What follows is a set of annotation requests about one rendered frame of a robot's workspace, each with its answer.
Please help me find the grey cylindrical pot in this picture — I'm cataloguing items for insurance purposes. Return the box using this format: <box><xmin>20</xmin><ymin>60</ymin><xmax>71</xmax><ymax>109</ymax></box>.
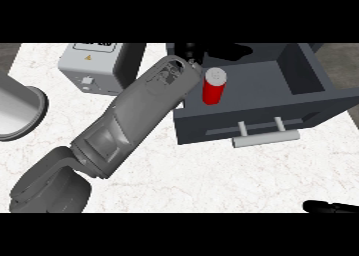
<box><xmin>0</xmin><ymin>65</ymin><xmax>51</xmax><ymax>143</ymax></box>

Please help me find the white box appliance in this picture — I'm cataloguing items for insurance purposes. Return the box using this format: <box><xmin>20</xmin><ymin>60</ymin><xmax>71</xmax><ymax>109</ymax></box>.
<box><xmin>56</xmin><ymin>43</ymin><xmax>148</xmax><ymax>97</ymax></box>

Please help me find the pale drawer handle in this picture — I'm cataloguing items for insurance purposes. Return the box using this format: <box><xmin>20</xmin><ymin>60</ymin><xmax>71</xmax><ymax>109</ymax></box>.
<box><xmin>231</xmin><ymin>116</ymin><xmax>302</xmax><ymax>149</ymax></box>

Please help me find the dark grey drawer front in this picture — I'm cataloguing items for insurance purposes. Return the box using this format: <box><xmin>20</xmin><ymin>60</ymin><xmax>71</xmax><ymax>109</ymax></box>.
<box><xmin>173</xmin><ymin>90</ymin><xmax>359</xmax><ymax>146</ymax></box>

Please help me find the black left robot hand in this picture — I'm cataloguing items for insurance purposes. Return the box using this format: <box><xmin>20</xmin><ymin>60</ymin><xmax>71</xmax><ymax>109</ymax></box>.
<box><xmin>175</xmin><ymin>43</ymin><xmax>254</xmax><ymax>66</ymax></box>

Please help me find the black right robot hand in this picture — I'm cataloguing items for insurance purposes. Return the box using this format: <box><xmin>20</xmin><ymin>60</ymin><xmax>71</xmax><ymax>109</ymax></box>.
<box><xmin>302</xmin><ymin>199</ymin><xmax>359</xmax><ymax>214</ymax></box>

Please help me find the dark grey drawer box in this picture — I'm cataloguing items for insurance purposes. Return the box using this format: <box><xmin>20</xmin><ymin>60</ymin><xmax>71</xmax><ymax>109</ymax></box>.
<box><xmin>166</xmin><ymin>43</ymin><xmax>359</xmax><ymax>116</ymax></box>

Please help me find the red can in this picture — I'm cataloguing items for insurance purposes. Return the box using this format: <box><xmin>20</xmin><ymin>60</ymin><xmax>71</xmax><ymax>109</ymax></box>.
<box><xmin>201</xmin><ymin>67</ymin><xmax>229</xmax><ymax>106</ymax></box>

